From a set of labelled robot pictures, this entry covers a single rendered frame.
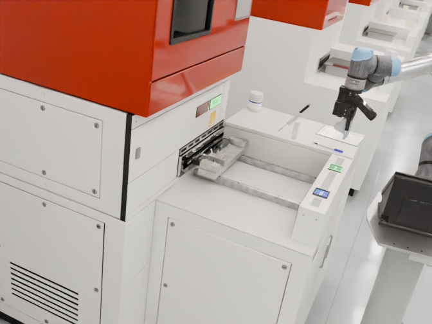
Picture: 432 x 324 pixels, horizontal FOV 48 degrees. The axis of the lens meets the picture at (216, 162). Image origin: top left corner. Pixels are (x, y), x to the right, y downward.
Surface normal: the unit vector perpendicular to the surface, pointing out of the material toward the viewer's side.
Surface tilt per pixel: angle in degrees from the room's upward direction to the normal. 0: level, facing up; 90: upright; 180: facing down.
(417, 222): 90
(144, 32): 90
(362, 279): 0
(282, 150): 90
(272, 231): 0
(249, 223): 0
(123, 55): 90
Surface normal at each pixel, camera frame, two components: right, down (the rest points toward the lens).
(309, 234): -0.41, 0.34
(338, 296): 0.14, -0.89
